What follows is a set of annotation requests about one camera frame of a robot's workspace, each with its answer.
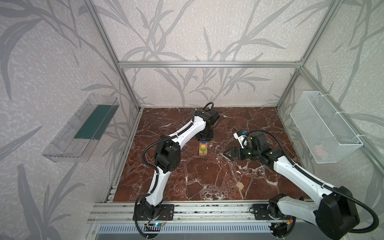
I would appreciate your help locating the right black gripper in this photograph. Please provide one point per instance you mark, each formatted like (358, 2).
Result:
(238, 153)

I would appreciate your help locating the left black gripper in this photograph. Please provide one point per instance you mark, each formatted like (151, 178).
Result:
(205, 136)

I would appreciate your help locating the small wood cube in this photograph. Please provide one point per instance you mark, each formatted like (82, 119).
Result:
(240, 186)

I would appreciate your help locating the wide striped wood block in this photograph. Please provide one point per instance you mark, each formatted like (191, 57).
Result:
(202, 152)

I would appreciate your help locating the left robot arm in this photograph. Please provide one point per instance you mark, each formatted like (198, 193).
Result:
(164, 155)

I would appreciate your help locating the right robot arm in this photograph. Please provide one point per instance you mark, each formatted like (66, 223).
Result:
(333, 210)

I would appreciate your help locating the pink object in basket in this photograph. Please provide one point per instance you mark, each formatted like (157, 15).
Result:
(320, 150)

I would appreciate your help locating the clear plastic bin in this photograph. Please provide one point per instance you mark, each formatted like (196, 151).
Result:
(80, 136)

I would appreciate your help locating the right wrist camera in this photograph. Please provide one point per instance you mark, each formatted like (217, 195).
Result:
(241, 137)

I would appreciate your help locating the aluminium frame crossbar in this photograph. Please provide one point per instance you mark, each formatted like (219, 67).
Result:
(207, 64)

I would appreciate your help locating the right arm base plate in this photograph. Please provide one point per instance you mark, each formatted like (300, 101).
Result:
(268, 212)

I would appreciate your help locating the white wire basket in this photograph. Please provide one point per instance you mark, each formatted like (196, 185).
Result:
(321, 124)

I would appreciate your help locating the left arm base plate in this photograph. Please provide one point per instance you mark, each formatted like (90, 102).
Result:
(163, 212)

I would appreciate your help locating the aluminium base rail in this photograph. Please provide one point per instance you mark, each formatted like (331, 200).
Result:
(186, 212)

